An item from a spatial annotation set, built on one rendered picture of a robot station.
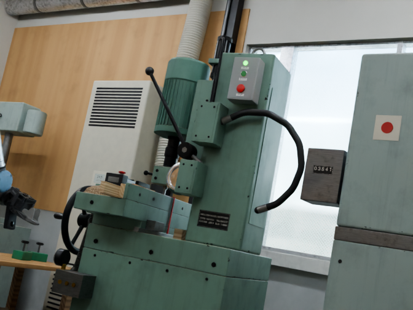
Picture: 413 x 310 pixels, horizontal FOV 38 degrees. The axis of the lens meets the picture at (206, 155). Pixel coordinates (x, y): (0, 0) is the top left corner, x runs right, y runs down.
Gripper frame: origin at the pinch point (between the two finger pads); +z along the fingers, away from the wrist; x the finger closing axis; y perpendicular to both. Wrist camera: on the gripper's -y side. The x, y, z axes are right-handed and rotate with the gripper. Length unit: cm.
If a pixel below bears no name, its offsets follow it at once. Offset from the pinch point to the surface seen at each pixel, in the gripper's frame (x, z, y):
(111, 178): 0.6, 20.7, 32.9
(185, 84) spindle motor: 3, 27, 79
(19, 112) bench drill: 121, -162, 20
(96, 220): -9.1, 31.4, 18.1
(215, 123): -8, 54, 70
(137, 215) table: -13, 48, 29
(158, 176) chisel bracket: 7, 35, 43
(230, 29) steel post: 138, -54, 140
